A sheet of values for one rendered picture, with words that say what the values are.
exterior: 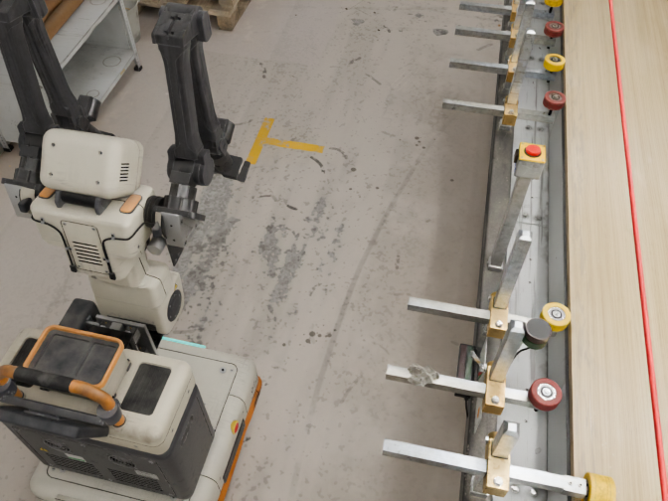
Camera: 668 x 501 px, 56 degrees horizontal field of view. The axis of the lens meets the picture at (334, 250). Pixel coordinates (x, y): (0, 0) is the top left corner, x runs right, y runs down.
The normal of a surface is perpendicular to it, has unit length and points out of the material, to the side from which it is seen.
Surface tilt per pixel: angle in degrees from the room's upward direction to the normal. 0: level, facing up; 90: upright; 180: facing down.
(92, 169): 48
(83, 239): 82
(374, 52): 0
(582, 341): 0
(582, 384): 0
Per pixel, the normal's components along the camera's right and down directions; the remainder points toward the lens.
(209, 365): 0.00, -0.62
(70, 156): -0.17, 0.14
